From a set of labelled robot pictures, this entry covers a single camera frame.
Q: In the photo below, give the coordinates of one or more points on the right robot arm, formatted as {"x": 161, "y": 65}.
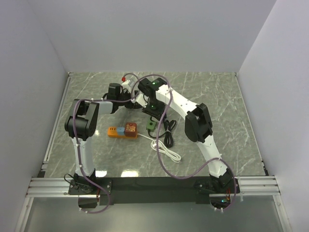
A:
{"x": 197, "y": 126}

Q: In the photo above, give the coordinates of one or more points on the orange power strip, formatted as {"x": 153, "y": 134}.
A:
{"x": 111, "y": 132}

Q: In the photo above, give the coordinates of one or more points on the black base bar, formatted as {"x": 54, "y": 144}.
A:
{"x": 121, "y": 197}

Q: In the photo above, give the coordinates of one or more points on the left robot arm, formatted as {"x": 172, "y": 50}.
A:
{"x": 81, "y": 123}

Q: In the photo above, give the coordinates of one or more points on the blue charger plug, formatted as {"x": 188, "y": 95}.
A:
{"x": 120, "y": 131}

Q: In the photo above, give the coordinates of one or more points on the aluminium frame rail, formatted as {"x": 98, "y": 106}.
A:
{"x": 246, "y": 186}

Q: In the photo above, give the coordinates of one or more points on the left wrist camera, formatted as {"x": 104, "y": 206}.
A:
{"x": 127, "y": 84}

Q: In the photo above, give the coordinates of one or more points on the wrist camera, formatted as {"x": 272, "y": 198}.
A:
{"x": 142, "y": 100}
{"x": 127, "y": 84}

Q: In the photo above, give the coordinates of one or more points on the green power strip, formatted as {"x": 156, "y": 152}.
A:
{"x": 151, "y": 125}

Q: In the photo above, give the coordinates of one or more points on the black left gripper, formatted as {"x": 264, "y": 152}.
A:
{"x": 131, "y": 106}

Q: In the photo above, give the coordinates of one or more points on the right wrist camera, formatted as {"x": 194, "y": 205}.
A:
{"x": 142, "y": 100}

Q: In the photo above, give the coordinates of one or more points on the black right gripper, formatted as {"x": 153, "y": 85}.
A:
{"x": 157, "y": 114}

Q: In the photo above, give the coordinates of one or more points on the red koi cube adapter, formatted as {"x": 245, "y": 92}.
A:
{"x": 130, "y": 129}

